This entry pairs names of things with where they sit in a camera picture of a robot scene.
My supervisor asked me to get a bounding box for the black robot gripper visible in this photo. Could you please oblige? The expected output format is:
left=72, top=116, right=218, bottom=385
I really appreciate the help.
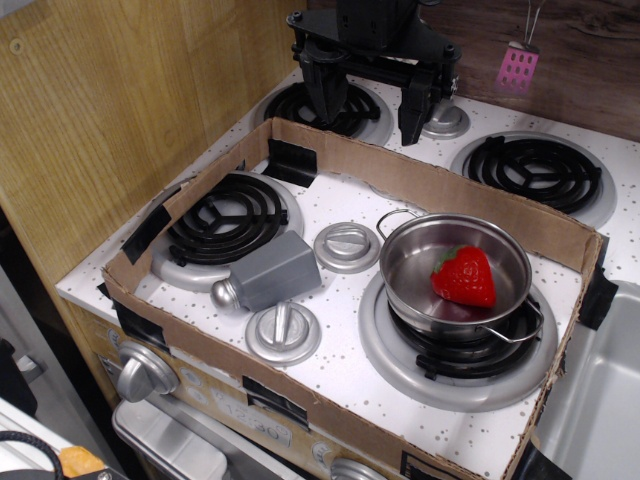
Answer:
left=287, top=1, right=461, bottom=146

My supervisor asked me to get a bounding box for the grey pepper shaker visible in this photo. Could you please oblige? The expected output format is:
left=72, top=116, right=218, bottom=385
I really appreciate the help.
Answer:
left=211, top=231, right=322, bottom=312

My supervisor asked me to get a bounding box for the back left stove burner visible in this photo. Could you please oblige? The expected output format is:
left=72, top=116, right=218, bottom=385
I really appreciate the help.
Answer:
left=252, top=82, right=394, bottom=146

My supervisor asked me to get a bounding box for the stove burner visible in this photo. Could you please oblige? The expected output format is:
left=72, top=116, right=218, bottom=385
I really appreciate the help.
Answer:
left=451, top=131, right=617, bottom=228
left=151, top=171, right=304, bottom=293
left=358, top=274, right=558, bottom=413
left=252, top=82, right=394, bottom=146

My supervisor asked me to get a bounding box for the silver back stove knob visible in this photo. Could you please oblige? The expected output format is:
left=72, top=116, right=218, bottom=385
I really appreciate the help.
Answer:
left=422, top=100, right=471, bottom=140

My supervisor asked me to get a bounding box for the silver stove knob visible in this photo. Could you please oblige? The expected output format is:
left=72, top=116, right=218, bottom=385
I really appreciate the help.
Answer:
left=245, top=302, right=322, bottom=367
left=422, top=100, right=471, bottom=140
left=314, top=222, right=381, bottom=274

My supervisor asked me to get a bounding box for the pink hanging spatula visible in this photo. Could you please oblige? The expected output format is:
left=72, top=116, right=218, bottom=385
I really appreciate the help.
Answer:
left=494, top=1, right=545, bottom=97

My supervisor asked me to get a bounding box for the silver center stove knob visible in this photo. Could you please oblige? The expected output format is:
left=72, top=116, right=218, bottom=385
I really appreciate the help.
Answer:
left=314, top=222, right=381, bottom=274

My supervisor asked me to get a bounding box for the front left stove burner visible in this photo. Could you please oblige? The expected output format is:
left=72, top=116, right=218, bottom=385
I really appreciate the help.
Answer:
left=151, top=171, right=304, bottom=293

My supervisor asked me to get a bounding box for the back right stove burner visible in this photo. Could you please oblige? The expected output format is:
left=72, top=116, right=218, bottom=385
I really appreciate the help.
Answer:
left=451, top=131, right=617, bottom=228

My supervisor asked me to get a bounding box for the stainless steel pot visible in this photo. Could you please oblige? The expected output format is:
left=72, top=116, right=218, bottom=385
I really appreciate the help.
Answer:
left=379, top=213, right=544, bottom=343

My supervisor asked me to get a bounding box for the red toy strawberry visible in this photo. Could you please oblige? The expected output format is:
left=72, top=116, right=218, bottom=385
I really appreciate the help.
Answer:
left=430, top=245, right=497, bottom=308

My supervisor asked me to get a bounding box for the silver front stove knob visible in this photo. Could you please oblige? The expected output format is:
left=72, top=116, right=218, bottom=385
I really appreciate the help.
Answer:
left=245, top=302, right=322, bottom=367

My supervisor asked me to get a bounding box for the front right stove burner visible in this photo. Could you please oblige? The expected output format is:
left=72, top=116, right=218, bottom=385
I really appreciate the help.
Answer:
left=358, top=274, right=558, bottom=413

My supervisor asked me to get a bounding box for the oven clock display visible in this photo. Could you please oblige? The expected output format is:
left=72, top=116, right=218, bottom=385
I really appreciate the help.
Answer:
left=210, top=388, right=293, bottom=448

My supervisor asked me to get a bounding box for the silver oven dial left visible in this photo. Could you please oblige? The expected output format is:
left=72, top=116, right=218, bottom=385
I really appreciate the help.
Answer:
left=116, top=341, right=179, bottom=403

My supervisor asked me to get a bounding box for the silver oven dial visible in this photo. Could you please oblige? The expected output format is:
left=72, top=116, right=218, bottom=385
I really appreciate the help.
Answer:
left=330, top=458, right=386, bottom=480
left=116, top=341, right=179, bottom=403

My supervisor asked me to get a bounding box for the silver oven dial right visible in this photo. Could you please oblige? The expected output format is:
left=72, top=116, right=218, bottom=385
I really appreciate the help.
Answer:
left=330, top=458, right=386, bottom=480

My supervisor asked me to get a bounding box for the grey sink basin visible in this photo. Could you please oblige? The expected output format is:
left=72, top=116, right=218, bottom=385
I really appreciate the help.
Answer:
left=534, top=282, right=639, bottom=479

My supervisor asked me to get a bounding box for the orange object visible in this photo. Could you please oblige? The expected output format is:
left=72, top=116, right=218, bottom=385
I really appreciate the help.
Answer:
left=58, top=446, right=105, bottom=478

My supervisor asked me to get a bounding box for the brown cardboard barrier frame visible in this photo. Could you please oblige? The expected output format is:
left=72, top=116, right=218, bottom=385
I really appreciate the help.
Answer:
left=103, top=119, right=607, bottom=479

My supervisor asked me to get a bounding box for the silver oven door handle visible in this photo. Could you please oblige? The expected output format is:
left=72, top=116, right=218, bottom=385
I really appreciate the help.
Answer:
left=112, top=399, right=312, bottom=479

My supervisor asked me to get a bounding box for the black cable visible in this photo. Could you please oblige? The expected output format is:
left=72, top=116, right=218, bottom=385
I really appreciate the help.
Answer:
left=0, top=430, right=65, bottom=480

